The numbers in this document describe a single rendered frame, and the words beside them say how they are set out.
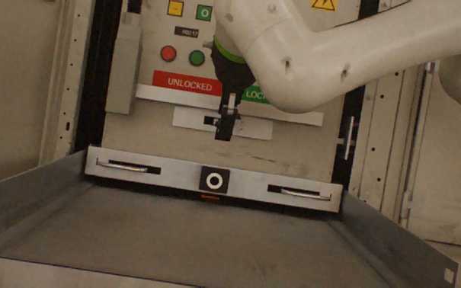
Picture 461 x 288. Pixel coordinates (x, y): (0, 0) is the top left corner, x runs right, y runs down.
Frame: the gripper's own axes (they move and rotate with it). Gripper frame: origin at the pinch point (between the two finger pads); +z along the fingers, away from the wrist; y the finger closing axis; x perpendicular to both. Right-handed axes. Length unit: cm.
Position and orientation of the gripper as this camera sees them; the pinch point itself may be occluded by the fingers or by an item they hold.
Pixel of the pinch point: (225, 118)
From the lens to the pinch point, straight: 137.5
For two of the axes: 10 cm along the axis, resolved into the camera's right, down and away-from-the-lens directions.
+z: -1.1, 4.4, 8.9
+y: -1.2, 8.8, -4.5
